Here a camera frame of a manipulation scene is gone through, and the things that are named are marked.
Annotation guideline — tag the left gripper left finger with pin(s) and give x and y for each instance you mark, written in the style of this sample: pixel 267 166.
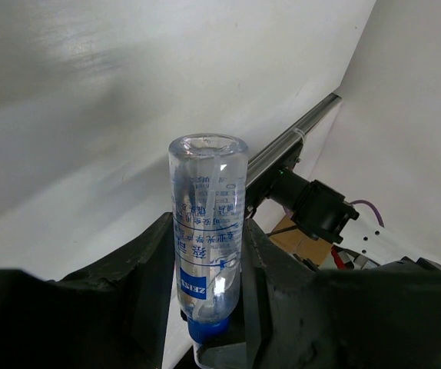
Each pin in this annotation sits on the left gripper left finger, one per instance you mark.
pixel 110 314

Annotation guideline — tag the cardboard box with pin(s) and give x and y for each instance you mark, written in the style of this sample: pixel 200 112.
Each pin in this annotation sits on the cardboard box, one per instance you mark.
pixel 296 242

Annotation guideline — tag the aluminium frame rail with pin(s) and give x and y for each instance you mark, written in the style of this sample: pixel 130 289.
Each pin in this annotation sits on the aluminium frame rail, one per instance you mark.
pixel 296 133

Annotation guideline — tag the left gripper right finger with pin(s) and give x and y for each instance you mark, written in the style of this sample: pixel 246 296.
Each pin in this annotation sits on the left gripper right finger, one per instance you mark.
pixel 294 315

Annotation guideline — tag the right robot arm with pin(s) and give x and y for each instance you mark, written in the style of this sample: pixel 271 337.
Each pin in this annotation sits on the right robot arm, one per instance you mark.
pixel 356 229

